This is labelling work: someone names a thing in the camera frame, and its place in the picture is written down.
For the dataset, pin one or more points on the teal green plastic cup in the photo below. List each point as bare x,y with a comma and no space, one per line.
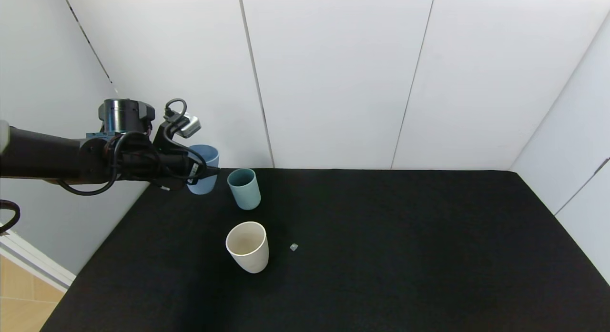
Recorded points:
245,196

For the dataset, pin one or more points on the light blue plastic cup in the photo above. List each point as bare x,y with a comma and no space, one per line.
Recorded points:
202,186

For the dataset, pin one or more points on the black wall panel hinge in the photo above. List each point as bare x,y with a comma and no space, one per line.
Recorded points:
599,166

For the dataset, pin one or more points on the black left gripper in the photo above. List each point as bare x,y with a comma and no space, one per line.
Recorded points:
196,172

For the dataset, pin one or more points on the black fabric table cover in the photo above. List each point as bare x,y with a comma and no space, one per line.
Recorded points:
429,251

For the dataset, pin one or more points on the cream white plastic cup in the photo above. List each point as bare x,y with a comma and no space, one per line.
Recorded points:
250,260

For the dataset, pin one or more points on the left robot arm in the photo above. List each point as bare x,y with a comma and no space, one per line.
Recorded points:
43,151

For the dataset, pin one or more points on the white panel frame rail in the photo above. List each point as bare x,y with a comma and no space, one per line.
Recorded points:
43,270

